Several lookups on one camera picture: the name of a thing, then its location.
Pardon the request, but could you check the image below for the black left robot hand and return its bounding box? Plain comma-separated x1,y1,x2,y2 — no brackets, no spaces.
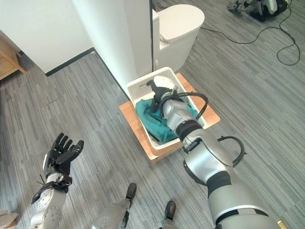
42,133,85,176

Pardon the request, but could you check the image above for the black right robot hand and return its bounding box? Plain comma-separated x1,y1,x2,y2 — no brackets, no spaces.
145,75,177,113

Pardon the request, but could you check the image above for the teal green cloth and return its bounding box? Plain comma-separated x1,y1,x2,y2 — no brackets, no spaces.
135,98,199,144

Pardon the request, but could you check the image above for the white plastic laundry basket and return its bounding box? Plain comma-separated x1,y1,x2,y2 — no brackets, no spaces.
126,66,207,151

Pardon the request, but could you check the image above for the black vertical pole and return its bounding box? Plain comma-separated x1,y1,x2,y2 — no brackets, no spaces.
149,0,155,71

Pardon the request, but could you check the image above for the white toilet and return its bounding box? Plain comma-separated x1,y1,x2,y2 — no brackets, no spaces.
152,4,206,73

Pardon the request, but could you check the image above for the brown object at corner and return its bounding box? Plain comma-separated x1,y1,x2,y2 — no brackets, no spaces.
0,210,19,229

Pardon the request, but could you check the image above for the wooden furniture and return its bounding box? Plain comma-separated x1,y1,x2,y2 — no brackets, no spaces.
0,30,27,81

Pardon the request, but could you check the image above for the silver right robot leg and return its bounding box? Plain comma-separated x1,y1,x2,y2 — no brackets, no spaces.
161,200,177,229

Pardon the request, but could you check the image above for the black and silver floor device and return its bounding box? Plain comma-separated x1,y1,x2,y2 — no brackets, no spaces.
227,0,293,23

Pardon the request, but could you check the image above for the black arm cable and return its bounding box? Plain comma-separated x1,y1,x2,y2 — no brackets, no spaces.
159,92,210,120

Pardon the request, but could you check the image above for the black floor cable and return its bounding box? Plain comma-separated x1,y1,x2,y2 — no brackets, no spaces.
200,0,301,66

